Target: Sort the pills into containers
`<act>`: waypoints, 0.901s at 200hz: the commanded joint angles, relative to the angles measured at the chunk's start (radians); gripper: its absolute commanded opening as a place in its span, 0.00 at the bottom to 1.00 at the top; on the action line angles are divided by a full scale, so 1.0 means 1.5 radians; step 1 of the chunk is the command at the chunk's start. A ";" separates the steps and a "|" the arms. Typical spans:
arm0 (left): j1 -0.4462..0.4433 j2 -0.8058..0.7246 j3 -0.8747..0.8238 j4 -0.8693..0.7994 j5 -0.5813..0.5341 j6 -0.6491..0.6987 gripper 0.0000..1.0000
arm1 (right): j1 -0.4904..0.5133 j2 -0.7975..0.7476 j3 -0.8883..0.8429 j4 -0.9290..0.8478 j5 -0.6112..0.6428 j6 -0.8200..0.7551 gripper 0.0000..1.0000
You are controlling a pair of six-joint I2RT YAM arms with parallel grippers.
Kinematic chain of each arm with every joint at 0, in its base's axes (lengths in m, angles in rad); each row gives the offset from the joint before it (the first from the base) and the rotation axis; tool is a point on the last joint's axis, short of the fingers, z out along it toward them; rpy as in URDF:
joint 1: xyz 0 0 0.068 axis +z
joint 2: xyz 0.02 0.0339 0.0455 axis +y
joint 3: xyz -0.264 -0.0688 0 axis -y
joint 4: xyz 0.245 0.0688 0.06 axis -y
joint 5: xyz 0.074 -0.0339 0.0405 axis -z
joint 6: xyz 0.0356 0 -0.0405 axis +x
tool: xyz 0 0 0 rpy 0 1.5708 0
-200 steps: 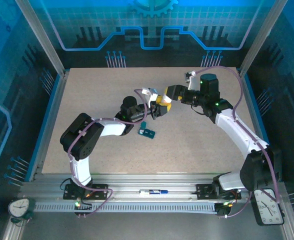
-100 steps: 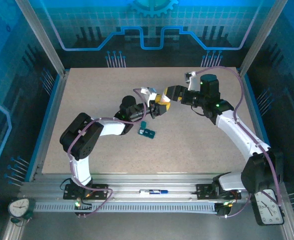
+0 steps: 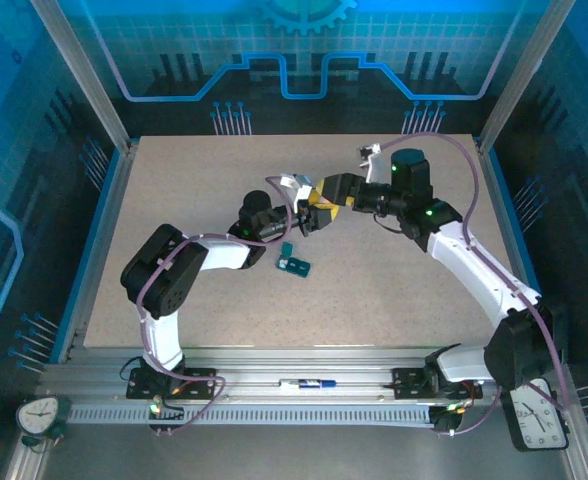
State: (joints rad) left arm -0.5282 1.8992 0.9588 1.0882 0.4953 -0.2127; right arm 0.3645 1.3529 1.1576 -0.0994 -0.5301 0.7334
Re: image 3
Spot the teal pill organizer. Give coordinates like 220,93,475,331
275,242,313,278

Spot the blue marker pen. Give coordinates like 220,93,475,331
278,378,338,390

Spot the small circuit board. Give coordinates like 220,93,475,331
441,399,475,419
146,394,185,419

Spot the black rectangular clock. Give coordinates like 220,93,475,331
508,377,570,452

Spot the round green alarm clock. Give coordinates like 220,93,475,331
15,394,73,451

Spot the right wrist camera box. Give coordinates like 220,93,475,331
356,143,393,184

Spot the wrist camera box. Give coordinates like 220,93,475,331
356,143,393,184
266,173,314,202

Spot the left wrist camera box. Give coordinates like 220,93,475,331
266,173,314,202

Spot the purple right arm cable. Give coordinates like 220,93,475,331
378,130,571,437

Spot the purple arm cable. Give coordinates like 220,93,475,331
378,130,571,437
136,175,295,436

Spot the aluminium table side rail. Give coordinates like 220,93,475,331
476,139,565,364
56,142,140,364

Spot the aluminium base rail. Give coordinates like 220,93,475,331
36,347,573,405

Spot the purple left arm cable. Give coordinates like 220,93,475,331
136,175,295,436

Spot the aluminium frame post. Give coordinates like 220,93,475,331
476,0,578,154
28,0,134,154

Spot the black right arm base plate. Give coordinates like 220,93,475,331
391,367,484,401

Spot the slotted grey cable duct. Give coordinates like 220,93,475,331
66,403,438,426

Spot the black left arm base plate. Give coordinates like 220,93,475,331
126,367,218,400

